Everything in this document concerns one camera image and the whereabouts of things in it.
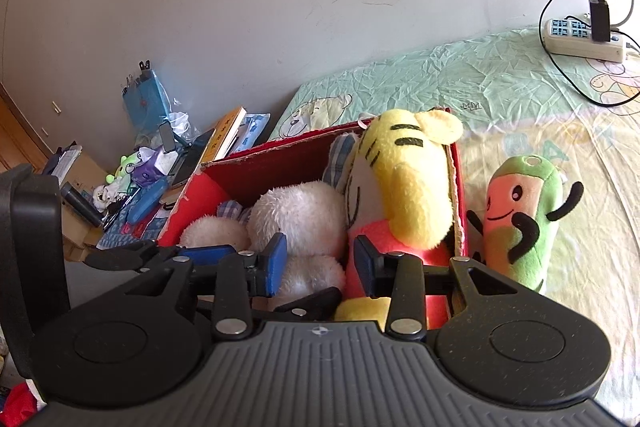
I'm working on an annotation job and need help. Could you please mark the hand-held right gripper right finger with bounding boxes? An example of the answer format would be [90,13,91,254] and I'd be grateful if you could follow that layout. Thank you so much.
[352,237,518,339]

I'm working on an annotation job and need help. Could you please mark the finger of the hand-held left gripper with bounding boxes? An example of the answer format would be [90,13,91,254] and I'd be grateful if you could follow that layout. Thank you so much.
[84,241,240,273]
[272,287,343,320]

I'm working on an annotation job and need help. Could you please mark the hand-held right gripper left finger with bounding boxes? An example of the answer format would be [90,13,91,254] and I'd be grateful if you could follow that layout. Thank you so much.
[122,232,289,342]

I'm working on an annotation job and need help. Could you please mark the white bunny plush checkered ears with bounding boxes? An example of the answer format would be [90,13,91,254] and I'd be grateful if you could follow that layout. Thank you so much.
[217,134,358,303]

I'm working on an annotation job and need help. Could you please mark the yellow tiger plush toy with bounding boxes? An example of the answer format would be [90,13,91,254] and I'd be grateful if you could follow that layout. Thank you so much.
[332,108,466,333]

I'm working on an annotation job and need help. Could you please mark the red cardboard box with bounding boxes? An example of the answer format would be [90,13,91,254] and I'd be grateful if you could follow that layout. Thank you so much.
[156,107,471,333]

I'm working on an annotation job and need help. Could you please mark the white fluffy plush toy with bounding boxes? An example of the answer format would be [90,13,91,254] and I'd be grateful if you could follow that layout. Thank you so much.
[179,216,251,253]

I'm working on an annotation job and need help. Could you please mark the black bottle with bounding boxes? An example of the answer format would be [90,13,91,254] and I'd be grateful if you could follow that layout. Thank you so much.
[60,182,103,228]

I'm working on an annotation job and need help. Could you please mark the blue case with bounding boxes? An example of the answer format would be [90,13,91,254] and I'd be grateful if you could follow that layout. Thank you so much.
[124,179,168,225]

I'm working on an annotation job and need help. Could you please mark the small panda toy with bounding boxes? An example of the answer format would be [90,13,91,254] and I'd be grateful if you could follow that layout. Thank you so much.
[91,184,121,212]

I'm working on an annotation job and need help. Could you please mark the stack of papers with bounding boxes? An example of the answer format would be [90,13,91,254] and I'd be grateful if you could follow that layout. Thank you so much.
[42,144,83,178]

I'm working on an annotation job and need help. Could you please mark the brown cardboard box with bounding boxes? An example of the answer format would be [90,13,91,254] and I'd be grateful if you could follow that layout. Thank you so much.
[60,149,113,263]

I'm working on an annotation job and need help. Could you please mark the blue patterned cloth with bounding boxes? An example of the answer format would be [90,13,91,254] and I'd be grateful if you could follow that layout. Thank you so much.
[95,202,176,250]

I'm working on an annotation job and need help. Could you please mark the dark tablet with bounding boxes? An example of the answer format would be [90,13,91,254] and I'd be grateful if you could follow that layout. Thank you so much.
[170,129,216,188]

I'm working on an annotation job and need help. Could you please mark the wooden cabinet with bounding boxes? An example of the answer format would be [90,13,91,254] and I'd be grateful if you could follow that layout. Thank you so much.
[0,82,53,175]

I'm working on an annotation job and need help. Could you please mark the purple tissue pack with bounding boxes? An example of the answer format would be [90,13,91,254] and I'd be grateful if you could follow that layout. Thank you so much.
[131,147,173,188]

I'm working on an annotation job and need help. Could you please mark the small green toy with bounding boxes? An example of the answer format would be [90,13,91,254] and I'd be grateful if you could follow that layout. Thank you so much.
[114,152,141,180]

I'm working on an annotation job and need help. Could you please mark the yellow book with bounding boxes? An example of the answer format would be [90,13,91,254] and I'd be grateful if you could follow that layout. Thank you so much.
[200,107,248,165]

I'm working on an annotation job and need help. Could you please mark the black phone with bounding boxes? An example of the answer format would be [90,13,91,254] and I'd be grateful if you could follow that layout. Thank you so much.
[158,122,178,152]

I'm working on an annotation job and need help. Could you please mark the blue white booklet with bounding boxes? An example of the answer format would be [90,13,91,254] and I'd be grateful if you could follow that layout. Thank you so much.
[227,112,271,155]

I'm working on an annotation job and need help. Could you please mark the blue plastic bag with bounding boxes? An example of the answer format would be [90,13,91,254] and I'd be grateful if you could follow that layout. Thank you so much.
[121,61,173,132]

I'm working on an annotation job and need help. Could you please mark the green plush toy black arms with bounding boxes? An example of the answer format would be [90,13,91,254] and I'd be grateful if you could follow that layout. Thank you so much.
[467,155,585,295]

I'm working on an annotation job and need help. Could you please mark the red cloth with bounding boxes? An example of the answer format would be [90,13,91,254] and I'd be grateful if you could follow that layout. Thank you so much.
[0,382,46,423]

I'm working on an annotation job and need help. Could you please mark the white power strip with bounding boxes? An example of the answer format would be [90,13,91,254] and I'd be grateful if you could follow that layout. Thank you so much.
[542,18,632,62]

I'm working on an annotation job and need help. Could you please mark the black charger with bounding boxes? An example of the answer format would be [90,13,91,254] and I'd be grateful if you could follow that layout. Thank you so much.
[588,0,612,44]

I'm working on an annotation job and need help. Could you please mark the black cable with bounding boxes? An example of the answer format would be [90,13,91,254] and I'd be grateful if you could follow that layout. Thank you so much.
[539,0,640,108]

